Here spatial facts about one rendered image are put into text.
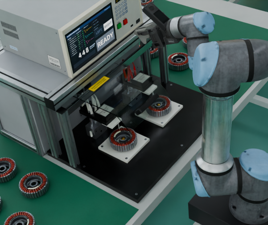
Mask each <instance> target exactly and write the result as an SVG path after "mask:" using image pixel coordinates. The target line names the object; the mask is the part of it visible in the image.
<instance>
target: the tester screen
mask: <svg viewBox="0 0 268 225"><path fill-rule="evenodd" d="M110 19H112V14H111V6H110V5H109V6H108V7H107V8H105V9H104V10H103V11H101V12H100V13H98V14H97V15H95V16H94V17H93V18H91V19H90V20H89V21H87V22H86V23H84V24H83V25H82V26H80V27H79V28H77V29H76V30H75V31H73V32H72V33H70V34H69V35H67V36H66V38H67V43H68V47H69V52H70V57H71V61H72V66H73V70H74V71H75V70H77V69H78V68H79V67H81V66H82V65H83V64H84V63H86V62H87V61H88V60H90V59H91V58H92V57H94V56H95V55H96V54H97V53H99V52H100V51H101V50H102V49H104V48H105V47H106V46H108V45H109V44H110V43H111V42H113V41H114V40H115V39H114V40H112V41H111V42H110V43H108V44H107V45H106V46H104V47H103V48H102V49H101V50H99V51H97V46H96V40H98V39H99V38H100V37H101V36H103V35H104V34H105V33H107V32H108V31H109V30H111V29H112V28H114V27H113V25H112V26H111V27H109V28H108V29H107V30H105V31H104V32H103V33H101V34H100V35H99V36H97V37H96V38H95V33H94V31H95V30H97V29H98V28H99V27H100V26H102V25H103V24H105V23H106V22H107V21H109V20H110ZM112 21H113V20H112ZM112 24H113V23H112ZM88 46H89V52H88V53H87V54H85V55H84V56H83V57H81V58H80V59H78V54H79V53H80V52H81V51H83V50H84V49H85V48H87V47H88ZM94 49H95V53H94V54H93V55H92V56H90V57H89V58H88V59H87V60H85V61H84V62H83V63H81V64H80V65H79V66H77V67H76V68H74V65H75V64H76V63H77V62H79V61H80V60H81V59H83V58H84V57H85V56H87V55H88V54H89V53H90V52H92V51H93V50H94Z"/></svg>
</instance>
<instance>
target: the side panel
mask: <svg viewBox="0 0 268 225"><path fill-rule="evenodd" d="M0 134H2V135H3V136H5V137H7V138H9V139H11V140H13V141H14V142H16V143H18V144H20V145H22V146H23V147H25V148H27V149H29V150H31V151H32V152H34V153H36V154H38V155H41V156H42V157H43V156H44V154H47V152H45V153H44V152H43V149H42V146H41V142H40V139H39V136H38V133H37V129H36V126H35V123H34V119H33V116H32V112H31V109H30V106H29V102H28V99H27V97H25V96H22V95H20V94H18V93H16V92H14V91H12V90H10V89H8V88H5V87H3V86H1V85H0Z"/></svg>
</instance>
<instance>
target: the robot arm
mask: <svg viewBox="0 0 268 225"><path fill-rule="evenodd" d="M142 12H144V13H145V14H146V15H147V16H148V17H149V18H150V19H151V20H152V21H153V22H151V23H148V24H146V25H144V26H141V27H139V28H137V29H136V30H135V31H134V34H135V35H137V36H138V37H139V39H140V40H141V41H142V43H144V44H147V38H148V39H150V40H152V46H153V48H154V49H156V48H162V47H165V46H166V45H169V44H175V43H179V42H180V41H181V40H182V39H183V38H185V37H186V39H187V50H188V56H187V57H188V61H189V68H190V69H191V70H193V81H194V84H195V85H196V86H198V88H199V90H200V92H201V93H203V112H202V148H201V151H200V152H199V153H198V155H197V157H196V160H194V161H192V162H191V163H190V165H191V171H192V177H193V181H194V187H195V191H196V194H197V195H198V196H200V197H211V196H223V195H231V196H230V200H229V209H230V212H231V213H232V215H233V216H234V217H235V218H236V219H238V220H239V221H241V222H243V223H246V224H250V225H259V224H263V223H265V222H267V221H268V153H266V152H265V151H263V150H260V149H247V150H245V151H244V152H242V153H241V155H240V157H236V158H234V157H233V156H232V155H231V154H230V141H231V124H232V112H233V100H234V95H235V94H237V93H238V92H239V90H240V83H246V82H255V81H259V80H262V79H265V78H267V77H268V41H266V40H261V39H243V38H241V39H235V40H223V41H212V42H210V41H209V35H208V34H209V33H211V32H212V31H213V30H214V26H215V21H214V17H213V16H212V15H211V14H210V13H209V12H196V13H193V14H189V15H184V16H180V17H175V18H172V19H170V18H168V17H167V16H166V15H165V14H164V13H163V12H162V11H161V10H160V9H159V8H158V7H157V6H156V5H155V4H154V3H152V2H149V3H148V4H147V5H146V6H144V7H143V9H142ZM156 46H157V47H156ZM158 46H160V47H158Z"/></svg>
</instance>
